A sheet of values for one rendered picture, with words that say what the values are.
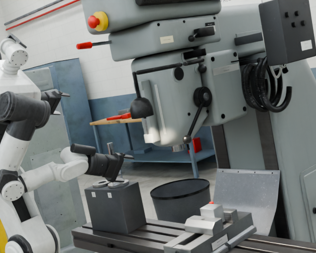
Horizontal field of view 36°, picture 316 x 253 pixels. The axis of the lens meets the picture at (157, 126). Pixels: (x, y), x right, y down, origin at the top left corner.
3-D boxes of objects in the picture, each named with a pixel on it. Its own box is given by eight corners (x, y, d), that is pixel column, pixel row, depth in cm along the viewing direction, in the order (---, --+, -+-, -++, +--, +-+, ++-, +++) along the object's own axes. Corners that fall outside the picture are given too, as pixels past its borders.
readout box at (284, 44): (291, 62, 156) (280, -3, 153) (267, 67, 163) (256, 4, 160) (321, 55, 169) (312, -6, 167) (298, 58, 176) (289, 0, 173)
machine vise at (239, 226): (197, 272, 150) (191, 238, 149) (163, 264, 161) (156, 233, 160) (257, 230, 175) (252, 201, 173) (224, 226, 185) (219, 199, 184)
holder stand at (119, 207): (127, 234, 198) (117, 187, 196) (92, 230, 213) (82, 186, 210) (147, 223, 207) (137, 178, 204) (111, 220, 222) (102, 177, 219)
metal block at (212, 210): (216, 226, 165) (213, 209, 164) (202, 224, 169) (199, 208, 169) (225, 221, 169) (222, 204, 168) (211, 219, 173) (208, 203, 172)
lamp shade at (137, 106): (127, 120, 151) (123, 100, 150) (136, 116, 157) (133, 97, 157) (148, 117, 148) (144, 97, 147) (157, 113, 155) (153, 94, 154)
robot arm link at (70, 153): (93, 179, 186) (68, 176, 179) (81, 166, 194) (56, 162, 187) (104, 153, 184) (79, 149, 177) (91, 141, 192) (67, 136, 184)
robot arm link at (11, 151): (-12, 199, 162) (12, 140, 158) (-23, 180, 171) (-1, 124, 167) (19, 203, 170) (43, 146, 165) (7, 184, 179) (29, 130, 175)
